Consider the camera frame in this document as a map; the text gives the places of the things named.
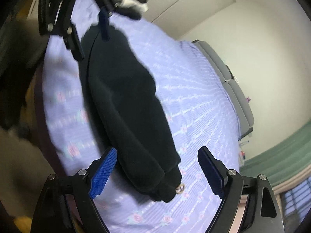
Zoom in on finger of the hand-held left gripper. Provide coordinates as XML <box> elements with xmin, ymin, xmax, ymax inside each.
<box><xmin>90</xmin><ymin>0</ymin><xmax>120</xmax><ymax>41</ymax></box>
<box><xmin>38</xmin><ymin>0</ymin><xmax>85</xmax><ymax>61</ymax></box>

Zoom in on barred window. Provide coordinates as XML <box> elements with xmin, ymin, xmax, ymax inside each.
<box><xmin>279</xmin><ymin>175</ymin><xmax>311</xmax><ymax>226</ymax></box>

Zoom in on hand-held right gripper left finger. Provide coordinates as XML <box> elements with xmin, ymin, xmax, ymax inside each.
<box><xmin>30</xmin><ymin>147</ymin><xmax>118</xmax><ymax>233</ymax></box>

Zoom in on black and white cloth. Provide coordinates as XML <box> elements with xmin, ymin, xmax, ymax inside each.
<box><xmin>113</xmin><ymin>0</ymin><xmax>150</xmax><ymax>20</ymax></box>

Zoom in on lavender floral bedsheet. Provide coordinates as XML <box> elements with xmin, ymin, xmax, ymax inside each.
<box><xmin>34</xmin><ymin>0</ymin><xmax>243</xmax><ymax>233</ymax></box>

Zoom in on black pants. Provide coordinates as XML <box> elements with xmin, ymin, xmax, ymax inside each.
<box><xmin>80</xmin><ymin>25</ymin><xmax>182</xmax><ymax>203</ymax></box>

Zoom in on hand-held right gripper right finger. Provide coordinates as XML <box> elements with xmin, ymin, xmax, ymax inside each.
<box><xmin>197</xmin><ymin>147</ymin><xmax>285</xmax><ymax>233</ymax></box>

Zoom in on grey padded headboard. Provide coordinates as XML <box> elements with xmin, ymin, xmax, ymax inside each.
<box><xmin>191</xmin><ymin>39</ymin><xmax>255</xmax><ymax>137</ymax></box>

